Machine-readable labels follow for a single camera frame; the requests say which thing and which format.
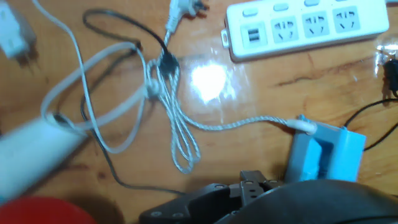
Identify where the red desk lamp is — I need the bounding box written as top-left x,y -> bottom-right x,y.
0,196 -> 97,224

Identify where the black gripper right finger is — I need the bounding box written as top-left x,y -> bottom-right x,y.
214,179 -> 398,224

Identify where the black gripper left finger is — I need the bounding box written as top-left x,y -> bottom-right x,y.
139,169 -> 281,224

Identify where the white blue hair dryer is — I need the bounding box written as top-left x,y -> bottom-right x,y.
0,114 -> 90,203

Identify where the braided cord with white plug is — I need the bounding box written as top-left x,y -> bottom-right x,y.
145,0 -> 318,174

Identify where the white square plug adapter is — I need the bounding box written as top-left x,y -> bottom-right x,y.
0,1 -> 39,68

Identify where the white power strip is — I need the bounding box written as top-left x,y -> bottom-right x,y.
221,0 -> 390,62

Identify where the black lamp cord with plug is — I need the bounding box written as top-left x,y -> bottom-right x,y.
80,8 -> 187,196

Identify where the white hair dryer cord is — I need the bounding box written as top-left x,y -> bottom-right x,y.
30,0 -> 162,155

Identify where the thin black cord with switch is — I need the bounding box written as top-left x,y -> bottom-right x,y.
343,58 -> 398,152

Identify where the light blue travel iron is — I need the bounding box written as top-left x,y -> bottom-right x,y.
284,114 -> 367,184

